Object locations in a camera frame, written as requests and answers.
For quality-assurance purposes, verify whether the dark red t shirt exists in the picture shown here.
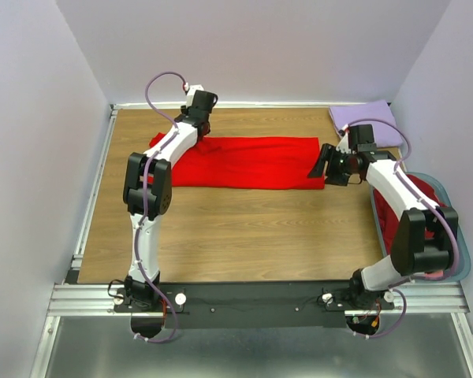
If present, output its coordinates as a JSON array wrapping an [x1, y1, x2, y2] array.
[[371, 172, 449, 256]]

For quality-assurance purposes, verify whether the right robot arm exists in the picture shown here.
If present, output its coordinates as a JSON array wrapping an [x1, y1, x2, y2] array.
[[307, 119, 460, 309]]

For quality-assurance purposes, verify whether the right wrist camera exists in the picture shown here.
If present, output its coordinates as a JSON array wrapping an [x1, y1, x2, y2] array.
[[336, 125, 352, 154]]

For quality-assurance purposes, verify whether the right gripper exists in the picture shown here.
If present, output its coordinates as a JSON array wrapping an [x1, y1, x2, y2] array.
[[307, 143, 353, 187]]

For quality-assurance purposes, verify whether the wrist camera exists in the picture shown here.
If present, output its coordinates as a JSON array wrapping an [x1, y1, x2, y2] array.
[[183, 83, 204, 107], [336, 125, 352, 154]]

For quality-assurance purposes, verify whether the folded lavender t shirt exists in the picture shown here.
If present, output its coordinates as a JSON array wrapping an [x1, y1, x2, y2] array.
[[329, 100, 403, 148]]

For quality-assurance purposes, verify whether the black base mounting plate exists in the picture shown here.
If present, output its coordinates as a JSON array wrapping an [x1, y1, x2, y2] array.
[[107, 280, 394, 335]]

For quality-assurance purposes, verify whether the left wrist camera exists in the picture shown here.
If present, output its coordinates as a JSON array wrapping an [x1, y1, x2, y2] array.
[[183, 83, 204, 107]]

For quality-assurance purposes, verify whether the bright red t shirt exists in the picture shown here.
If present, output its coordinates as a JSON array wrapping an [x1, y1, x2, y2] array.
[[147, 128, 325, 190]]

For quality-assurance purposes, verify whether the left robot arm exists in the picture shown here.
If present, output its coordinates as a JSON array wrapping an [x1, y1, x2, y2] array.
[[123, 85, 218, 311]]

